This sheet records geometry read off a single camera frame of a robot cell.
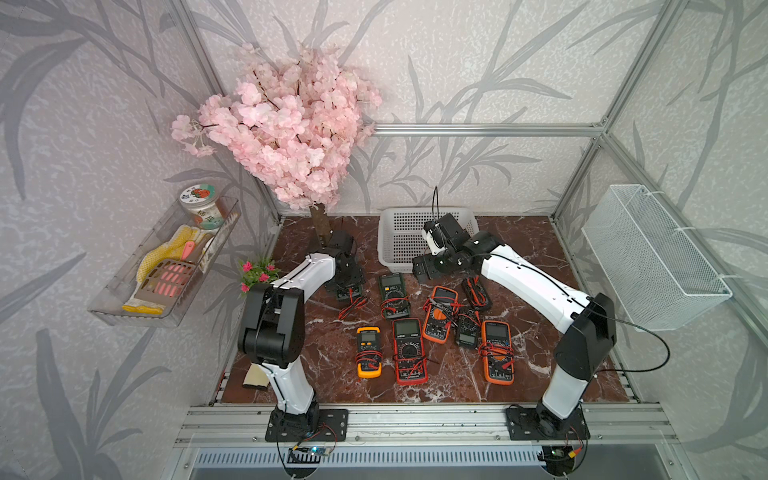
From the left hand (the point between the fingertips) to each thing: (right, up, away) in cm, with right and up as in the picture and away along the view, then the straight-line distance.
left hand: (352, 280), depth 95 cm
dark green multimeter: (0, -3, -5) cm, 6 cm away
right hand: (+23, +6, -12) cm, 27 cm away
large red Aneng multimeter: (+19, -20, -13) cm, 30 cm away
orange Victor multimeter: (+29, -6, -5) cm, 30 cm away
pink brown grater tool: (-32, +5, -35) cm, 47 cm away
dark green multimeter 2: (+13, -4, +1) cm, 14 cm away
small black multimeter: (+36, -13, -9) cm, 39 cm away
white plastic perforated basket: (+15, +16, +19) cm, 29 cm away
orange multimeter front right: (+43, -18, -13) cm, 48 cm away
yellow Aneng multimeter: (+7, -18, -15) cm, 25 cm away
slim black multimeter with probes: (+40, -4, -1) cm, 40 cm away
